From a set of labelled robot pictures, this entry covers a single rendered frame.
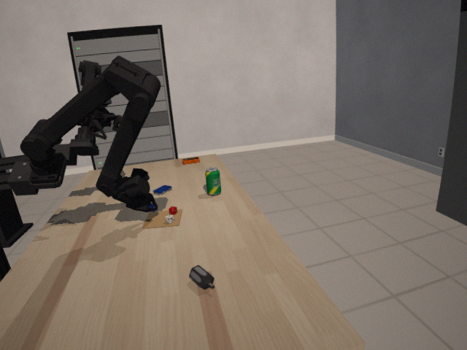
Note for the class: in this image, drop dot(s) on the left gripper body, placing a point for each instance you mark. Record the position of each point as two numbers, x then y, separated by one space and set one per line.
105 119

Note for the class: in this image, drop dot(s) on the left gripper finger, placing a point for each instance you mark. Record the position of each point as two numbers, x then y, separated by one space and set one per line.
92 130
117 121

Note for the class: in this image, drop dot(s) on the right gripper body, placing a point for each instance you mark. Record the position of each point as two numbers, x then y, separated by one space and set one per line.
139 205

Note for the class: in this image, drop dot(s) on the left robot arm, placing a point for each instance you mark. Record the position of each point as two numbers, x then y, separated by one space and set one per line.
90 70

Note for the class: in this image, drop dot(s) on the tan mat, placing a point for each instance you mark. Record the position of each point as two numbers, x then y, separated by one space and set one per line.
157 219

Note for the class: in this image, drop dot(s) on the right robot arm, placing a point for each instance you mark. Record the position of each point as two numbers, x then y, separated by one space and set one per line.
141 88

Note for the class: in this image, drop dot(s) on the green and yellow striped soda can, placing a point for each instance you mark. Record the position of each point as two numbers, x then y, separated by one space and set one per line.
213 181

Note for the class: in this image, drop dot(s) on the orange digital multimeter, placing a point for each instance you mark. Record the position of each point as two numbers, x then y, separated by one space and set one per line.
190 160

